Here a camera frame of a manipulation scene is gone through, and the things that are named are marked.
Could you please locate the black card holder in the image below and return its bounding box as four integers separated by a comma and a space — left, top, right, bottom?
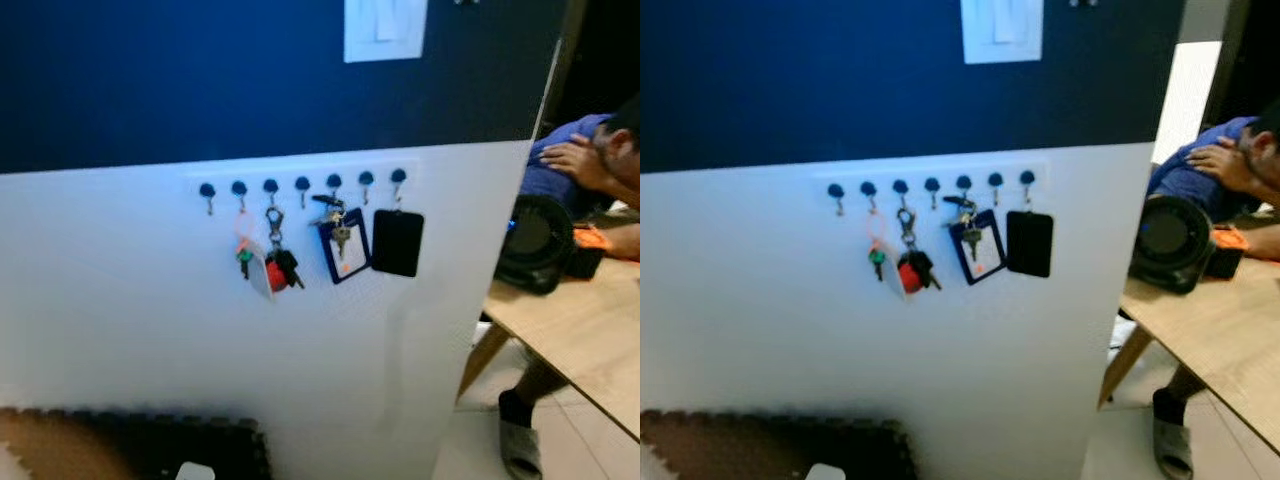
1005, 199, 1055, 279
371, 198, 425, 279

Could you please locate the brown and black foam mat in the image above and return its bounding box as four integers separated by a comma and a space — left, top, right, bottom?
0, 405, 273, 480
640, 408, 919, 480

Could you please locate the silver key bunch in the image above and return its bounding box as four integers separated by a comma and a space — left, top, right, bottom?
943, 196, 984, 262
311, 195, 353, 260

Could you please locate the person in blue shirt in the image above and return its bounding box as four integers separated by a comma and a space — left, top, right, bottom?
1145, 100, 1280, 480
498, 95, 641, 480

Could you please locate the green key on orange loop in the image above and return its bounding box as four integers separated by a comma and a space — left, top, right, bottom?
866, 210, 890, 283
233, 210, 257, 281

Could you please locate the wooden table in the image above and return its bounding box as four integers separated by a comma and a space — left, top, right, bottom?
1097, 215, 1280, 456
455, 205, 641, 441

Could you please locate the orange and black device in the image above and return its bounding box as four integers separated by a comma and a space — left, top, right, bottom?
567, 225, 613, 281
1204, 225, 1251, 281

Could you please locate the white light switch plate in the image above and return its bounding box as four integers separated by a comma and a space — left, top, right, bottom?
344, 0, 429, 64
961, 0, 1044, 65

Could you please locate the person hand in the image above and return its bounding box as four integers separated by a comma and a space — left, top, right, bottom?
1187, 139, 1252, 194
540, 137, 607, 188

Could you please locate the blue card holder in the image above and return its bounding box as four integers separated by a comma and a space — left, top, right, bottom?
316, 207, 373, 286
948, 208, 1007, 287

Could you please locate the dark door frame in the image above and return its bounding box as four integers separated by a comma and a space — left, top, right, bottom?
1200, 0, 1253, 131
538, 0, 593, 141

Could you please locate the white hook rail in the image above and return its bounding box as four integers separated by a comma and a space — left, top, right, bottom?
815, 160, 1051, 204
185, 160, 421, 204

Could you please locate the grey slipper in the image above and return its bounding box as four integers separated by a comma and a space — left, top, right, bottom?
1152, 415, 1196, 480
498, 418, 544, 480

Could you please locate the black round fan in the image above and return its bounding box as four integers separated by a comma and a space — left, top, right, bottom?
494, 194, 578, 296
1129, 194, 1217, 295

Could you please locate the red and black key fob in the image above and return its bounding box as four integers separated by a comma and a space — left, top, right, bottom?
264, 207, 306, 293
895, 207, 943, 296

